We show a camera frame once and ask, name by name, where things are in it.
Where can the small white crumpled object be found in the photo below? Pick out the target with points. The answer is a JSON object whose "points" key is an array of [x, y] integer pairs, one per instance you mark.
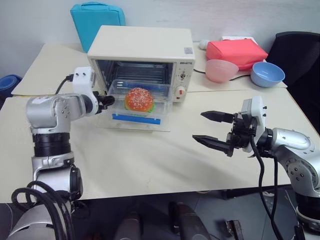
{"points": [[203, 44]]}

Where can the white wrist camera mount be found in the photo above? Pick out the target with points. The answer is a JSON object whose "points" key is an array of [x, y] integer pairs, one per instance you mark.
{"points": [[82, 80], [257, 112]]}

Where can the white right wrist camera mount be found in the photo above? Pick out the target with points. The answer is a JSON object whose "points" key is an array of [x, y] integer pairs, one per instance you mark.
{"points": [[257, 112]]}

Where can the teal padded bag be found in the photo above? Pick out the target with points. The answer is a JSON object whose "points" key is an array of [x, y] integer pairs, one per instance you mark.
{"points": [[95, 22]]}

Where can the black office chair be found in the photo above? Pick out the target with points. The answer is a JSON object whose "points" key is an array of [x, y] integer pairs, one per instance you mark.
{"points": [[297, 65]]}

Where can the dark rounded shape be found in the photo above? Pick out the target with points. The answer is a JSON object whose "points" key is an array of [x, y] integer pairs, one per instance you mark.
{"points": [[127, 226], [190, 222]]}

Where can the clear plastic food container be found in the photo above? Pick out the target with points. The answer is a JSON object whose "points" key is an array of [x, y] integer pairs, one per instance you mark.
{"points": [[117, 87]]}

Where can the cream toaster oven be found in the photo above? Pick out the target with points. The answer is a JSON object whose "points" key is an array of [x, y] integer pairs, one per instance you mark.
{"points": [[140, 42]]}

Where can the pink translucent bowl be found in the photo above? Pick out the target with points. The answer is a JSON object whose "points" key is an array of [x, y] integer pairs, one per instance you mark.
{"points": [[220, 71]]}

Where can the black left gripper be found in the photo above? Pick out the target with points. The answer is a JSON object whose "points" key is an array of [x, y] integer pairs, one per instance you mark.
{"points": [[101, 105]]}

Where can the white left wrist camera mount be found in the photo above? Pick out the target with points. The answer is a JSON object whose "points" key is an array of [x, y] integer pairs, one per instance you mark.
{"points": [[82, 80]]}

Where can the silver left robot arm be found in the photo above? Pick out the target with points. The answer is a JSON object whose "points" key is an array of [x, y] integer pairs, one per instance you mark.
{"points": [[47, 110]]}

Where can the dark rectangular foot shape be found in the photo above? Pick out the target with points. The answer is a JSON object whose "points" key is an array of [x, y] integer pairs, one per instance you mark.
{"points": [[233, 230]]}

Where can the toy hamburger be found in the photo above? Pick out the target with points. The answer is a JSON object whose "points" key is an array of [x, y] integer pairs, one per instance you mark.
{"points": [[138, 98]]}

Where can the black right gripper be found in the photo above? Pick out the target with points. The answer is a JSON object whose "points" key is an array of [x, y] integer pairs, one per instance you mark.
{"points": [[243, 132]]}

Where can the coral red padded bag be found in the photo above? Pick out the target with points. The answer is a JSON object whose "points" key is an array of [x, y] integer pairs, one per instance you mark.
{"points": [[235, 52]]}

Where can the blue bowl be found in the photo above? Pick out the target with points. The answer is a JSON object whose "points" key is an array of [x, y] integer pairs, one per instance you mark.
{"points": [[267, 75]]}

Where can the round oven timer knob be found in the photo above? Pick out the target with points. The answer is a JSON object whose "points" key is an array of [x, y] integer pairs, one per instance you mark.
{"points": [[180, 91]]}

